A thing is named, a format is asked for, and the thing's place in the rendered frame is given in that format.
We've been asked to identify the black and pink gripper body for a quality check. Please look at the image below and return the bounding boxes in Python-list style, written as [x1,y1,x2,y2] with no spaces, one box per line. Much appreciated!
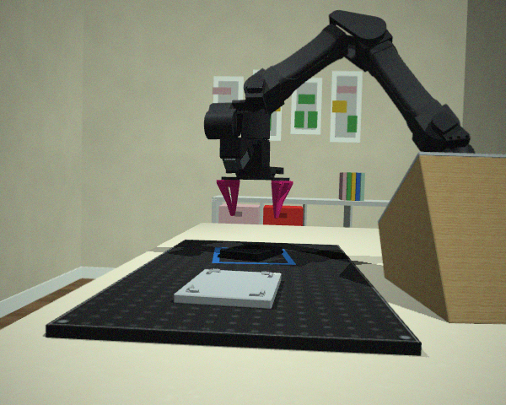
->
[221,167,290,181]

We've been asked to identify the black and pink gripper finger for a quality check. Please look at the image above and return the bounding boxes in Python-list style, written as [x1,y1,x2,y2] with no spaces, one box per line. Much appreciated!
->
[217,180,240,216]
[272,181,293,219]

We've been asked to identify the blue tape outline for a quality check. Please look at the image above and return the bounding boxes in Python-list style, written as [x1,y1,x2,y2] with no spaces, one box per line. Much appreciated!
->
[212,247,296,265]

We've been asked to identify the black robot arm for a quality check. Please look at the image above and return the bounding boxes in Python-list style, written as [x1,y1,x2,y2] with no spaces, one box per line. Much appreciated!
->
[204,10,475,170]

